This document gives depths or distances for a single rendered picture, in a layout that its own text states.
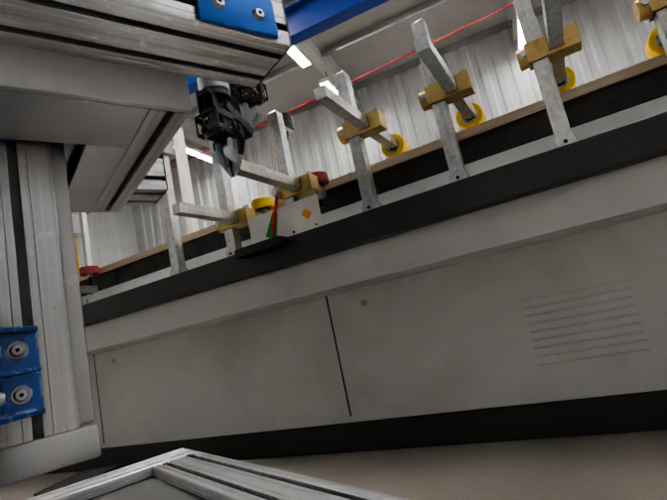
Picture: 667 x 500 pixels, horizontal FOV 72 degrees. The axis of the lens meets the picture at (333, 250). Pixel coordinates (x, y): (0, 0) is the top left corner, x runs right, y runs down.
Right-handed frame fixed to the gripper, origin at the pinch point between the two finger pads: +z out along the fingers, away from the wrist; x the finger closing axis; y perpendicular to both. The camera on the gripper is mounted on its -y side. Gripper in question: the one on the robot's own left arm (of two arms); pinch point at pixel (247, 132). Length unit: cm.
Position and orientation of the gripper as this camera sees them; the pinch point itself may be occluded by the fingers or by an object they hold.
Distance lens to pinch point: 141.9
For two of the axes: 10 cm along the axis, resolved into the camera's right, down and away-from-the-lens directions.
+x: 4.7, 0.5, 8.8
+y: 8.6, -2.6, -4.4
